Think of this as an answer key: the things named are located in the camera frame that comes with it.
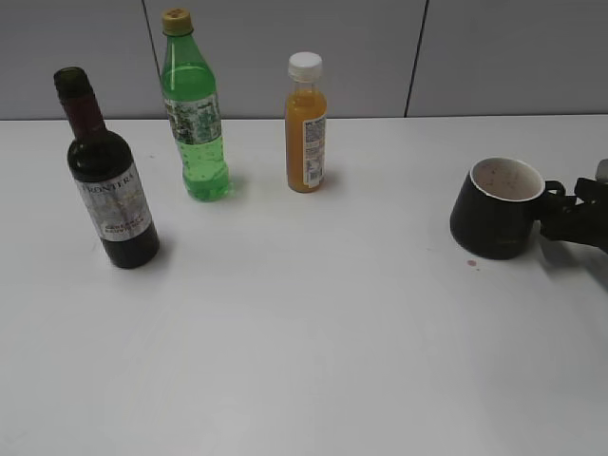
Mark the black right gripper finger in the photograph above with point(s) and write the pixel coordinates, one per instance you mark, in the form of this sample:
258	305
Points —
584	224
586	190

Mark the black mug white interior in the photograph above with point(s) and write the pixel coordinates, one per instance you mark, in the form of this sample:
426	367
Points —
498	204

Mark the dark red wine bottle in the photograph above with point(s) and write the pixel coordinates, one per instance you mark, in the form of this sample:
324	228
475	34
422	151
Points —
102	165

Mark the orange juice bottle white cap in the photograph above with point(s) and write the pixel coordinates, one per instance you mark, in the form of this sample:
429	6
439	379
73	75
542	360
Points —
305	123

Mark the green plastic soda bottle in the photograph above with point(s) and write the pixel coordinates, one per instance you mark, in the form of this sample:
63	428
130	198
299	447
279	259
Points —
191	100

